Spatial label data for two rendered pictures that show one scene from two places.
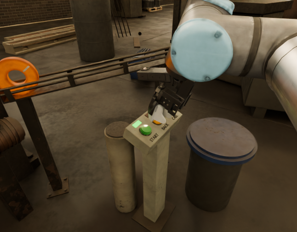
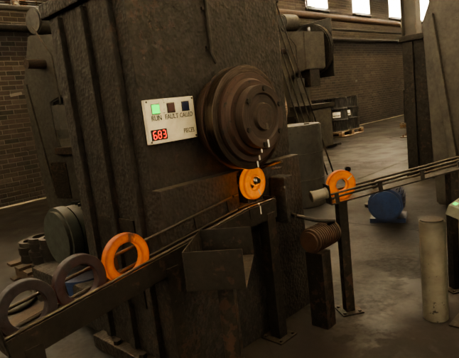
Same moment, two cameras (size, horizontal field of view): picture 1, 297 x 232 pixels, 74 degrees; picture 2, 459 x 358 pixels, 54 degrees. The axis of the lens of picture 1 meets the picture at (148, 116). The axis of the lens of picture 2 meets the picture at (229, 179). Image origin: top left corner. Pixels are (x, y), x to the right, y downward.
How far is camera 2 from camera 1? 1.76 m
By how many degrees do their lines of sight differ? 26
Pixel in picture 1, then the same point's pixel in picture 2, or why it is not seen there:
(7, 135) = (334, 230)
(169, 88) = not seen: outside the picture
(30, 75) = (351, 182)
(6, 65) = (337, 175)
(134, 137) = (457, 210)
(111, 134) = (428, 221)
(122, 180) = (438, 271)
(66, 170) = not seen: hidden behind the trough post
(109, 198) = (413, 315)
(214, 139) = not seen: outside the picture
